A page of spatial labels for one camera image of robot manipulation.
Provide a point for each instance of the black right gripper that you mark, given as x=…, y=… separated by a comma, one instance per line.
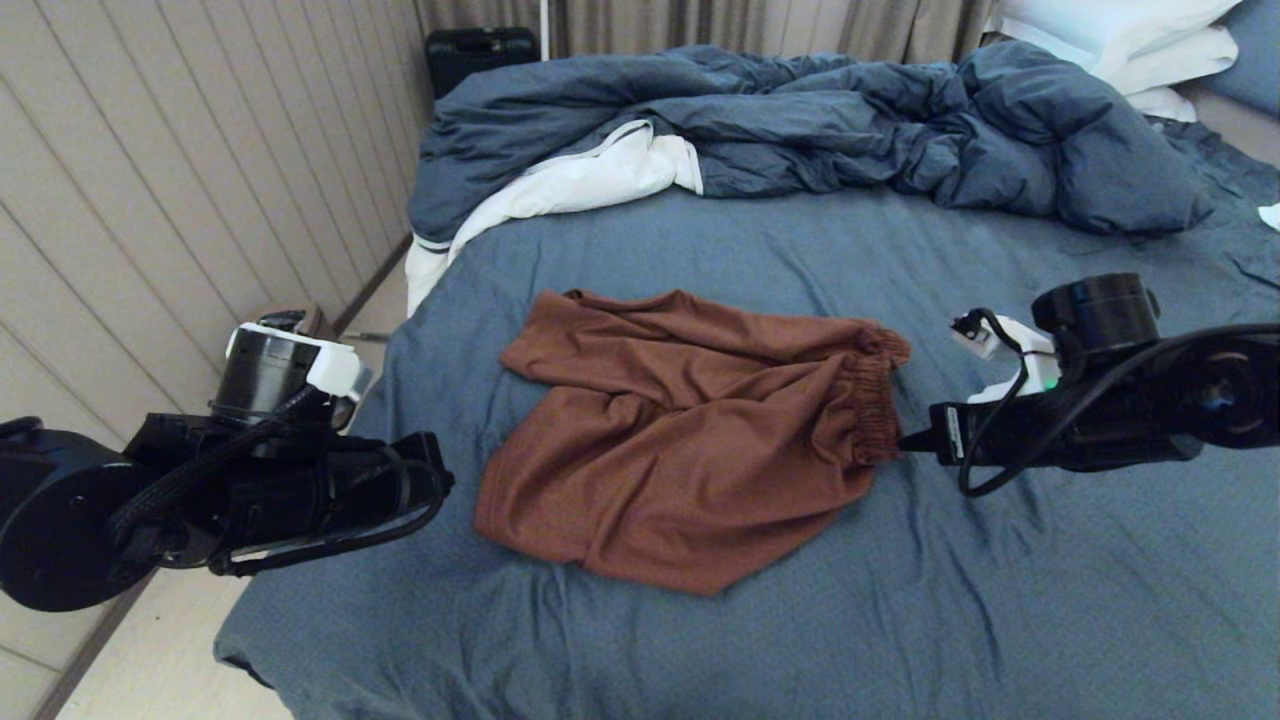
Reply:
x=970, y=433

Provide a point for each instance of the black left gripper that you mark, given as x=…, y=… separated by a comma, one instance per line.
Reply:
x=350, y=495

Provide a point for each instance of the crumpled dark blue duvet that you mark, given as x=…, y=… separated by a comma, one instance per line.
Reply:
x=900, y=120

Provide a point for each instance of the small white paper scrap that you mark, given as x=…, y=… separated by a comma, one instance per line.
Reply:
x=1272, y=216

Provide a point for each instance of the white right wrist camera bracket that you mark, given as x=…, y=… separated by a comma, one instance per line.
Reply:
x=1015, y=345

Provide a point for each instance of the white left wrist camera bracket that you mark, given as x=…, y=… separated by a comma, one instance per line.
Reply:
x=335, y=368

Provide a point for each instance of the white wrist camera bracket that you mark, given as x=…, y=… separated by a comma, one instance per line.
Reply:
x=335, y=368
x=1015, y=345

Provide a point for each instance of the beige trash bin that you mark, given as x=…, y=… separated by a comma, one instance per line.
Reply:
x=322, y=322

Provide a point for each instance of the brown shorts with white print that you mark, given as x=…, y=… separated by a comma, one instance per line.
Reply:
x=680, y=440

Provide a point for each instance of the blue pillow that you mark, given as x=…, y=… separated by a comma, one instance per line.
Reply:
x=1250, y=50

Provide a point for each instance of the dark green suitcase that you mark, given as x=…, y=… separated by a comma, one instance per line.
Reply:
x=480, y=55

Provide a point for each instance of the black trash bag liner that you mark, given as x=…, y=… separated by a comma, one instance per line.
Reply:
x=285, y=320

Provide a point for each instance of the large white pillow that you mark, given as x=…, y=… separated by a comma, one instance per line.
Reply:
x=1090, y=20

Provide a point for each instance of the beige curtain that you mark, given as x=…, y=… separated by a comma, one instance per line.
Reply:
x=700, y=22

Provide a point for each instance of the flat white pillow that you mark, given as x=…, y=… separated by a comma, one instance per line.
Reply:
x=1185, y=58

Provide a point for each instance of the white pole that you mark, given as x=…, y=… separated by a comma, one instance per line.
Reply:
x=545, y=25

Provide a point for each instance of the blue bed sheet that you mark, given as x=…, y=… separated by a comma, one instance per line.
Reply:
x=700, y=640

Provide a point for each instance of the orange and navy left arm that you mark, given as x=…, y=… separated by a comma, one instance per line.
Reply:
x=60, y=520

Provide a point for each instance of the beige mattress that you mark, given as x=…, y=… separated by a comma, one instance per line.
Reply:
x=1240, y=125

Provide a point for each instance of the small white pillow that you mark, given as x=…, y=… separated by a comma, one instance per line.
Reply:
x=1165, y=102

